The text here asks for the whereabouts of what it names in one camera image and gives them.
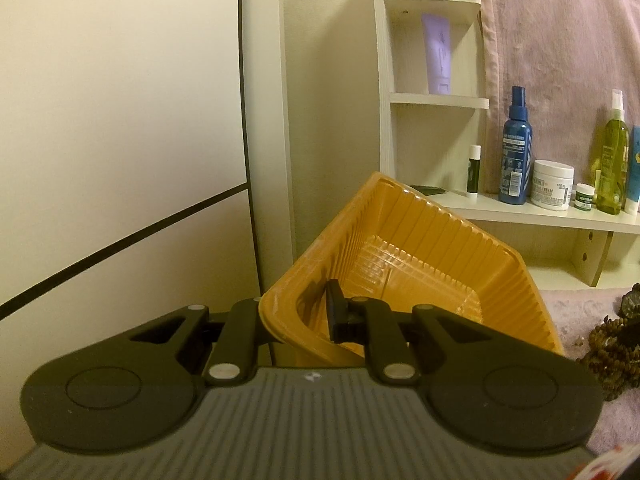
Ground white cream jar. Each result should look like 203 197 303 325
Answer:
530 159 575 211

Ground lavender tube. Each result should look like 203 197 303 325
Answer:
421 13 451 96

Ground green olive spray bottle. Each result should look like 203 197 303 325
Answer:
596 89 629 214

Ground green white lip balm stick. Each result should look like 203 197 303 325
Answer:
466 144 482 198

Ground black wristwatch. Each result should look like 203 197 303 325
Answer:
617 283 640 320

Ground lilac hanging towel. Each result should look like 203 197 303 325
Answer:
480 0 639 193

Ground dark green small tube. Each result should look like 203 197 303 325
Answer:
412 185 445 196

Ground small green lip salve jar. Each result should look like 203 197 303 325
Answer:
574 183 596 211

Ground cream wooden shelf unit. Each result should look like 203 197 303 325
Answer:
373 0 639 289

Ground brown wooden bead bracelets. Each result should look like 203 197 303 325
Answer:
577 314 640 402

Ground blue white tube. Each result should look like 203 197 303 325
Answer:
625 126 640 217

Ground lilac towel on table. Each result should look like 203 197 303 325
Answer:
541 288 639 454

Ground blue spray bottle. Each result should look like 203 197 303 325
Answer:
499 86 533 205

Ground orange plastic tray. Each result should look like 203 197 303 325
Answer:
259 172 564 367

